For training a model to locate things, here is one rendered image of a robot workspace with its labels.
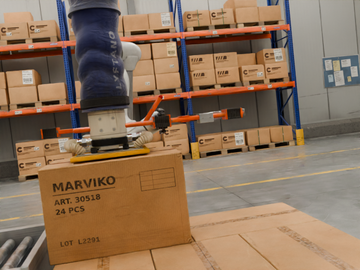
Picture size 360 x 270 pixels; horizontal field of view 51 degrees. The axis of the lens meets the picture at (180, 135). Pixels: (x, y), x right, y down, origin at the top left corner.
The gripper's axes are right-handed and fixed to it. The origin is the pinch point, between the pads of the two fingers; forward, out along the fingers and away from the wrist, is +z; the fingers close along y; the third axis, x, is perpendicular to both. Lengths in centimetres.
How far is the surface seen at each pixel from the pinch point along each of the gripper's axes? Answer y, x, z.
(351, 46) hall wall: -140, -684, -841
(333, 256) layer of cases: 53, -47, 58
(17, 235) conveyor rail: 52, 81, -31
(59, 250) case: 48, 52, 19
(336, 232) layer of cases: 53, -62, 37
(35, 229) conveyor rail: 51, 72, -31
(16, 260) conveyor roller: 55, 73, 3
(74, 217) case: 35, 44, 19
